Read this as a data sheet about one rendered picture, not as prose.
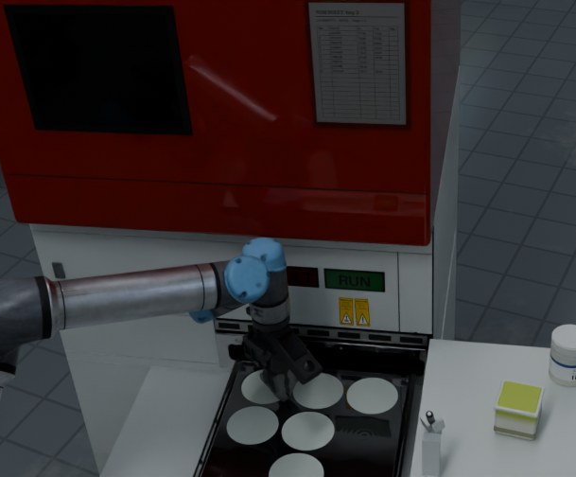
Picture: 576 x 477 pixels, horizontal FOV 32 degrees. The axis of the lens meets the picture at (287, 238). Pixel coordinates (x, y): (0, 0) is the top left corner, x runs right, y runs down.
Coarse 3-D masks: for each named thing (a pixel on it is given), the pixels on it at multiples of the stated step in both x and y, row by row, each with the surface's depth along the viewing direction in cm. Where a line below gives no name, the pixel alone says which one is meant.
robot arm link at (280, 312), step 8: (288, 296) 182; (288, 304) 182; (256, 312) 181; (264, 312) 180; (272, 312) 180; (280, 312) 181; (288, 312) 183; (256, 320) 182; (264, 320) 181; (272, 320) 181; (280, 320) 182
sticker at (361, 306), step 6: (354, 300) 196; (360, 300) 196; (366, 300) 195; (360, 306) 196; (366, 306) 196; (360, 312) 198; (366, 312) 197; (360, 318) 198; (366, 318) 198; (360, 324) 199; (366, 324) 199
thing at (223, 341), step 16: (224, 336) 208; (240, 336) 207; (304, 336) 205; (224, 352) 210; (336, 352) 204; (352, 352) 203; (368, 352) 202; (384, 352) 201; (400, 352) 200; (416, 352) 199; (336, 368) 206; (352, 368) 206; (368, 368) 206; (384, 368) 205
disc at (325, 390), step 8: (320, 376) 201; (328, 376) 201; (296, 384) 199; (304, 384) 199; (312, 384) 199; (320, 384) 199; (328, 384) 199; (336, 384) 198; (296, 392) 198; (304, 392) 197; (312, 392) 197; (320, 392) 197; (328, 392) 197; (336, 392) 197; (296, 400) 196; (304, 400) 196; (312, 400) 195; (320, 400) 195; (328, 400) 195; (336, 400) 195; (312, 408) 194; (320, 408) 194
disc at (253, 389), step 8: (248, 376) 203; (256, 376) 202; (248, 384) 200; (256, 384) 200; (264, 384) 200; (248, 392) 199; (256, 392) 198; (264, 392) 198; (256, 400) 196; (264, 400) 196; (272, 400) 196
